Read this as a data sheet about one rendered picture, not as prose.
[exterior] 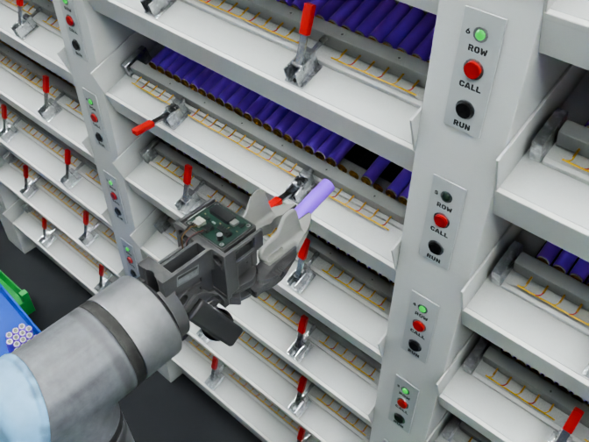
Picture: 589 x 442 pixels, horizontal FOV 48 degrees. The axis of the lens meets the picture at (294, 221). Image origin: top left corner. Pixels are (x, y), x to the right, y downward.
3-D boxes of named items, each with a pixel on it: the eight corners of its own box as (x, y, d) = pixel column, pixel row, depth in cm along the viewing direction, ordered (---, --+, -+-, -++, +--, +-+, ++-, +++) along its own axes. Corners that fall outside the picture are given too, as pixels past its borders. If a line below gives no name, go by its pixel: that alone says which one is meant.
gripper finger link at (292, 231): (329, 196, 70) (265, 238, 66) (327, 235, 74) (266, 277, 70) (308, 181, 72) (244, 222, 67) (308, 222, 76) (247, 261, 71)
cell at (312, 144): (343, 125, 97) (315, 156, 95) (333, 120, 98) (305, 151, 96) (340, 117, 95) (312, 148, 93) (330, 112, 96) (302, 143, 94)
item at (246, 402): (360, 521, 138) (350, 510, 127) (170, 359, 168) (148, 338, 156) (415, 441, 144) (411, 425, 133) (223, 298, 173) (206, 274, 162)
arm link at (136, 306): (153, 396, 61) (91, 339, 66) (193, 363, 64) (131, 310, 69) (138, 338, 55) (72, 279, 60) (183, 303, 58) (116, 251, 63)
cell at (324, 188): (329, 178, 76) (293, 216, 74) (337, 190, 77) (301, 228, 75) (320, 177, 78) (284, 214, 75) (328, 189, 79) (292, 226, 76)
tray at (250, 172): (399, 285, 87) (392, 251, 79) (116, 110, 116) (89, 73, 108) (483, 177, 92) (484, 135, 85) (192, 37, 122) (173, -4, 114)
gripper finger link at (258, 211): (296, 174, 73) (242, 220, 67) (296, 214, 77) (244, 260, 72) (274, 164, 74) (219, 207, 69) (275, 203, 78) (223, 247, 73)
